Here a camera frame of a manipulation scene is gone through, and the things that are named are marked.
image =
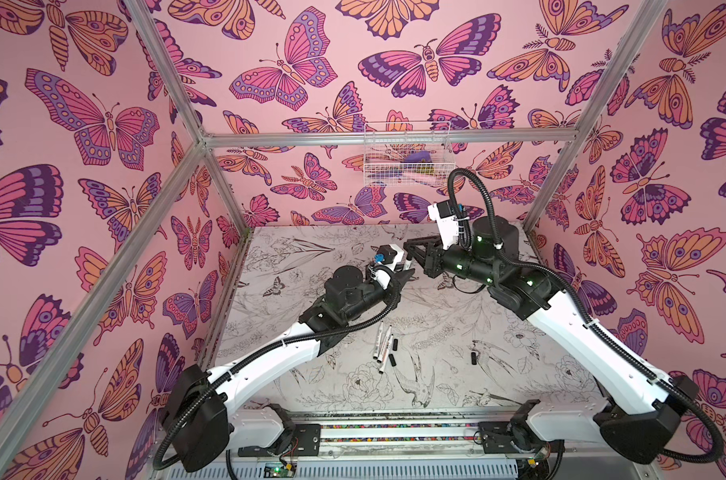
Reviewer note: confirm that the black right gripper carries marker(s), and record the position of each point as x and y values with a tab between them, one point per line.
434	257

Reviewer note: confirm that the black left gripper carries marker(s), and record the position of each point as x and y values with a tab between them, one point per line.
394	287

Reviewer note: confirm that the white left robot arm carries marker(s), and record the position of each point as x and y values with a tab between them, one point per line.
198	420

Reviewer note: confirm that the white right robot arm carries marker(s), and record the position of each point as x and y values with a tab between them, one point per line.
643	407

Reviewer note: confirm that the green circuit board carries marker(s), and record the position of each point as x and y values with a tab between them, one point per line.
279	471

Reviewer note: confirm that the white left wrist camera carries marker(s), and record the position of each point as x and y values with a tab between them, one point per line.
391	256

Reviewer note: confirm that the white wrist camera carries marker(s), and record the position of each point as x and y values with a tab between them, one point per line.
454	228
391	256

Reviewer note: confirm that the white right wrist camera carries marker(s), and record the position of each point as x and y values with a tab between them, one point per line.
454	228

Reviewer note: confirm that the white wire basket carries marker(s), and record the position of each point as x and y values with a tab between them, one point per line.
400	165

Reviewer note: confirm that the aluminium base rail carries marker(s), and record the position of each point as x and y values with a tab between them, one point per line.
392	446

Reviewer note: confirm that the aluminium frame crossbar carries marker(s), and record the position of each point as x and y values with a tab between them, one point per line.
391	137

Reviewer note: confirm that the aluminium frame post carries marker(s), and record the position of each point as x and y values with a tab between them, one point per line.
145	26
629	46

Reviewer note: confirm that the aluminium frame right post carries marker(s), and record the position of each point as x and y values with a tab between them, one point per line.
629	46

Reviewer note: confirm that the aluminium frame left beam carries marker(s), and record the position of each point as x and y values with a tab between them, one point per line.
25	411

